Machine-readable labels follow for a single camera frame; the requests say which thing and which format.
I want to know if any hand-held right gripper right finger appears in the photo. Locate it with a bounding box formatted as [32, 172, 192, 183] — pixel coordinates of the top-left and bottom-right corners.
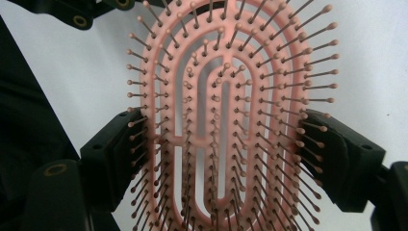
[297, 109, 387, 214]

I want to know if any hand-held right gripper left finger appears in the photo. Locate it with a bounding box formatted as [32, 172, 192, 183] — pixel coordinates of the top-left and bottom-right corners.
[79, 107, 152, 214]

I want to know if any pink hairbrush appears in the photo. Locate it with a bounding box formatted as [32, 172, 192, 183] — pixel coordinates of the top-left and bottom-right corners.
[125, 0, 341, 231]

